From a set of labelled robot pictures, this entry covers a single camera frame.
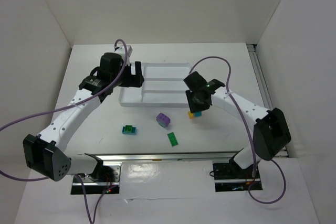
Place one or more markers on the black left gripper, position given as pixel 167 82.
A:
pixel 133 76

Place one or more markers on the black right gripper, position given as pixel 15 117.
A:
pixel 197 102

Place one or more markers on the teal round lego brick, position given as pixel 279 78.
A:
pixel 197 114

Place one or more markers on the yellow lego brick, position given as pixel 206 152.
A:
pixel 190 115

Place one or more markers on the purple lego brick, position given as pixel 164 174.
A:
pixel 163 120

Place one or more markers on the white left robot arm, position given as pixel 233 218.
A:
pixel 45 152

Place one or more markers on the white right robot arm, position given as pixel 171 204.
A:
pixel 267 129

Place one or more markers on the white plastic divided tray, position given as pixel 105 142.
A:
pixel 163 87

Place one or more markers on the green flat lego plate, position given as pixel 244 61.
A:
pixel 172 139

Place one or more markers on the small green lego brick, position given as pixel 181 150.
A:
pixel 128 128

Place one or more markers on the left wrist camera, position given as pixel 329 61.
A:
pixel 123 51

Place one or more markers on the aluminium front rail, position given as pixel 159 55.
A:
pixel 164 156

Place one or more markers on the aluminium rail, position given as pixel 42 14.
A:
pixel 251 48
pixel 164 156

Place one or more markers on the aluminium right side rail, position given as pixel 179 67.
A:
pixel 251 48

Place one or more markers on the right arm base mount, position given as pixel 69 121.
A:
pixel 228 176

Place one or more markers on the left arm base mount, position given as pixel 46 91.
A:
pixel 95 179

